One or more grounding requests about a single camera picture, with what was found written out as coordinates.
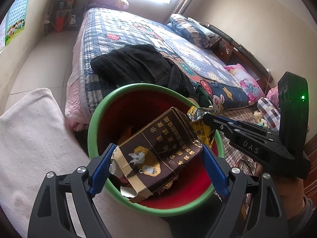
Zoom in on dark cigarette pack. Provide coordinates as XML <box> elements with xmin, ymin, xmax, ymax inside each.
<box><xmin>110</xmin><ymin>107</ymin><xmax>202</xmax><ymax>202</ymax></box>

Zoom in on yellow snack wrapper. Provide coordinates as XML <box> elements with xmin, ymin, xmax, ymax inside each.
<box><xmin>187</xmin><ymin>106</ymin><xmax>215</xmax><ymax>148</ymax></box>

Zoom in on person's right hand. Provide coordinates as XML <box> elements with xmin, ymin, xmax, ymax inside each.
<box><xmin>255</xmin><ymin>163</ymin><xmax>306</xmax><ymax>219</ymax></box>

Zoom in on checkered plush pillow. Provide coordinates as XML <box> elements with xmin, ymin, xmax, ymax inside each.
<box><xmin>257</xmin><ymin>97</ymin><xmax>281</xmax><ymax>132</ymax></box>

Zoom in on red bin with green rim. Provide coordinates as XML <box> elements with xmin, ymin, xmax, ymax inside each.
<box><xmin>88</xmin><ymin>84</ymin><xmax>215</xmax><ymax>217</ymax></box>

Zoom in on dark green garment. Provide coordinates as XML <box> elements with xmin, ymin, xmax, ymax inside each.
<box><xmin>195</xmin><ymin>84</ymin><xmax>212</xmax><ymax>108</ymax></box>

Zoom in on pink cartoon pillow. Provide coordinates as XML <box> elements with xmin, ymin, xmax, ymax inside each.
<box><xmin>225</xmin><ymin>63</ymin><xmax>265</xmax><ymax>105</ymax></box>

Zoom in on pink quilted bed sheet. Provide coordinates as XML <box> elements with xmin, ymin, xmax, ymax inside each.
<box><xmin>64</xmin><ymin>12</ymin><xmax>89</xmax><ymax>132</ymax></box>

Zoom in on dark wooden headboard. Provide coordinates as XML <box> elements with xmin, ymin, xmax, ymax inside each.
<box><xmin>203</xmin><ymin>23</ymin><xmax>273</xmax><ymax>90</ymax></box>

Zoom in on white towel mat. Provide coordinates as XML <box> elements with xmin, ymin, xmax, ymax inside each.
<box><xmin>1</xmin><ymin>88</ymin><xmax>171</xmax><ymax>237</ymax></box>

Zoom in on blue patterned pillow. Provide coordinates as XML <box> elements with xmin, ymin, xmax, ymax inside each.
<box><xmin>167</xmin><ymin>13</ymin><xmax>221</xmax><ymax>48</ymax></box>

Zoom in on black garment on bed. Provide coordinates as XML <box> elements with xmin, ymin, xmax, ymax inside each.
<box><xmin>90</xmin><ymin>45</ymin><xmax>198</xmax><ymax>101</ymax></box>

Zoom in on blue plaid cartoon quilt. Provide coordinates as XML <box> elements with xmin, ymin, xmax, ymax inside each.
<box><xmin>77</xmin><ymin>8</ymin><xmax>250</xmax><ymax>118</ymax></box>

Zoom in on red container under shelf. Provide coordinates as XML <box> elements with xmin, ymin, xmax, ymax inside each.
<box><xmin>54</xmin><ymin>16</ymin><xmax>64</xmax><ymax>33</ymax></box>

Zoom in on dark shelf unit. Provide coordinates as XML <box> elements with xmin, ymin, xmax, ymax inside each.
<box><xmin>44</xmin><ymin>0</ymin><xmax>90</xmax><ymax>36</ymax></box>

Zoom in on black camera box green light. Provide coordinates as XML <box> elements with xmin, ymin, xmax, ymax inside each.
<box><xmin>278</xmin><ymin>71</ymin><xmax>309</xmax><ymax>156</ymax></box>

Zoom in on green bordered wall poster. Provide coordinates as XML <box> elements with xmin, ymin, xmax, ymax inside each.
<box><xmin>1</xmin><ymin>0</ymin><xmax>29</xmax><ymax>49</ymax></box>

